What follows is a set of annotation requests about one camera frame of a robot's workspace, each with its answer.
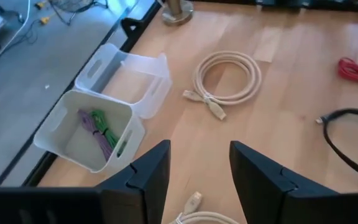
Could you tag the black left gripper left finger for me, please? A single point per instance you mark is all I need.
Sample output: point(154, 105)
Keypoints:
point(145, 186)

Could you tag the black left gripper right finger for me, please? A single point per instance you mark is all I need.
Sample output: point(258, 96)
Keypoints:
point(259, 186)

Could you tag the white opaque plastic bin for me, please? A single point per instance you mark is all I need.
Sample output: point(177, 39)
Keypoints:
point(57, 124)

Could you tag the clear plastic bin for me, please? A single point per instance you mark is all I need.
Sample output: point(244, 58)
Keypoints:
point(141, 65)

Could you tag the black table clamp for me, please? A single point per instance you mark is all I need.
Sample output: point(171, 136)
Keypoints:
point(127, 23)

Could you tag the metal stand base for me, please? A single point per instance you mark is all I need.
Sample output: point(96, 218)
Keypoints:
point(179, 15)

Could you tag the yellow floor plug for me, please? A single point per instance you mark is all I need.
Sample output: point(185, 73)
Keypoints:
point(44, 20)
point(40, 4)

